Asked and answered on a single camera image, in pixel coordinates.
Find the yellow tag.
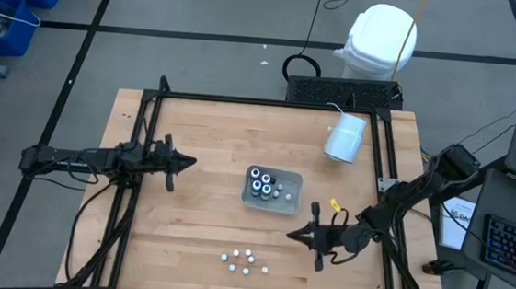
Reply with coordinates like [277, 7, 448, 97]
[327, 196, 344, 214]

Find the white cylindrical device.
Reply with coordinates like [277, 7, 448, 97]
[321, 110, 369, 166]

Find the black red tool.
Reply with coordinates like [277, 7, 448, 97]
[421, 257, 467, 279]

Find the large blue-capped food coloring bottle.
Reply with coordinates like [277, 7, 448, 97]
[249, 179, 264, 199]

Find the black backlit keyboard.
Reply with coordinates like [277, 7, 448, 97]
[479, 213, 516, 282]

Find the large green-capped food coloring bottle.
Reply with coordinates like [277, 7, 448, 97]
[259, 182, 274, 202]

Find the black mesh computer case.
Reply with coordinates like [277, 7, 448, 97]
[283, 72, 406, 112]

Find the black floor cable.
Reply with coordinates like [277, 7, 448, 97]
[281, 0, 329, 85]

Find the silver mounting plate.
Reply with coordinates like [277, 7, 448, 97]
[375, 176, 398, 195]

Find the white covered bin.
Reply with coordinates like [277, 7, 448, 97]
[329, 0, 421, 85]

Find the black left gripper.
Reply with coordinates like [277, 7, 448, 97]
[145, 133, 200, 195]

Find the yellow power cord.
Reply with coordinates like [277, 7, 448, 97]
[390, 0, 430, 84]

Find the black aluminium table frame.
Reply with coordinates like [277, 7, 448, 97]
[55, 67, 464, 289]

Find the grey side desk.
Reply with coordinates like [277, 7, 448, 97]
[457, 166, 516, 289]

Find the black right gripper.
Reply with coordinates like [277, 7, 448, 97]
[283, 200, 351, 275]

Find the white paper sheet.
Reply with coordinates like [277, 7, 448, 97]
[436, 194, 480, 252]

